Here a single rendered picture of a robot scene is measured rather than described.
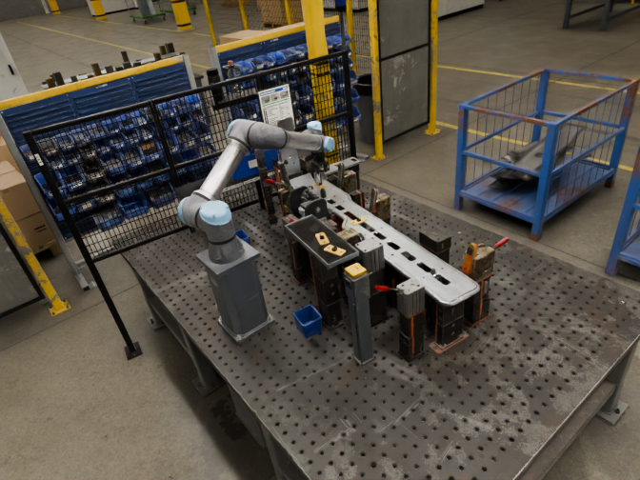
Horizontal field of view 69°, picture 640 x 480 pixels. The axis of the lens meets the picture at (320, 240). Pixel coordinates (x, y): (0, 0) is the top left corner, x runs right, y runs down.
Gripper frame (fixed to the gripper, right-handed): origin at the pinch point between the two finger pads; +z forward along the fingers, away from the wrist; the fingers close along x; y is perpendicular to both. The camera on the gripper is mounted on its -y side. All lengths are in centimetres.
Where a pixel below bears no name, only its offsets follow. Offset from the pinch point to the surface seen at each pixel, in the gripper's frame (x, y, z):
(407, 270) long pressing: -12, 91, 1
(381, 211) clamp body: 10.9, 43.3, 4.1
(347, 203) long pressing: 0.4, 27.8, 1.8
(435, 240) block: 9, 86, -2
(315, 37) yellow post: 40, -59, -63
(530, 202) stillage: 190, 0, 85
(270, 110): 1, -55, -29
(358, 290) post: -40, 99, -8
